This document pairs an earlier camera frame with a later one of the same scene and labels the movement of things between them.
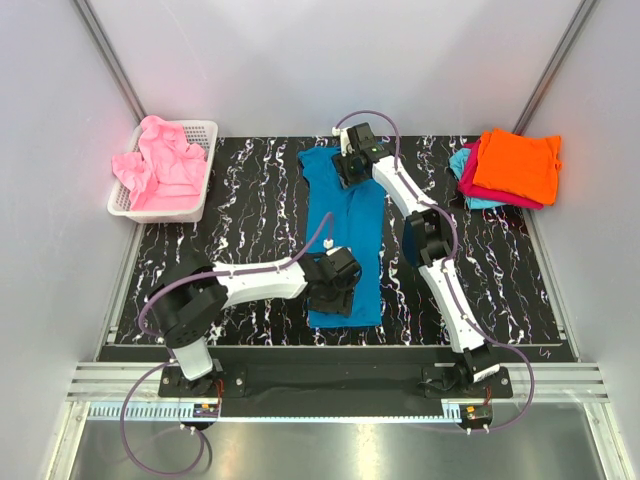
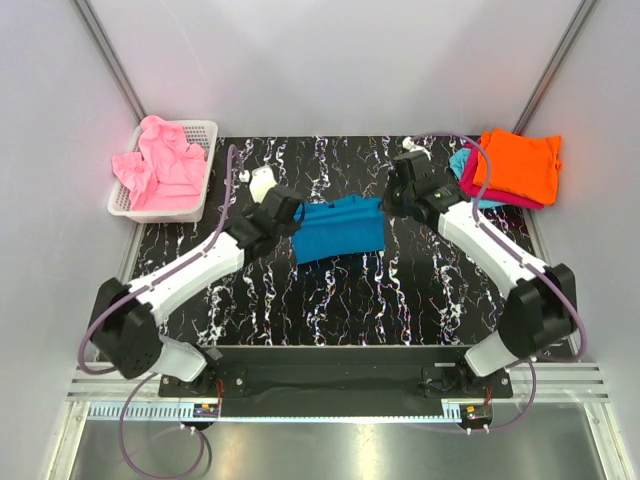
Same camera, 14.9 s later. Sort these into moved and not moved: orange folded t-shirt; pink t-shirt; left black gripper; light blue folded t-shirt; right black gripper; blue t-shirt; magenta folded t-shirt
Moved: blue t-shirt; right black gripper; left black gripper
Not moved: light blue folded t-shirt; orange folded t-shirt; magenta folded t-shirt; pink t-shirt
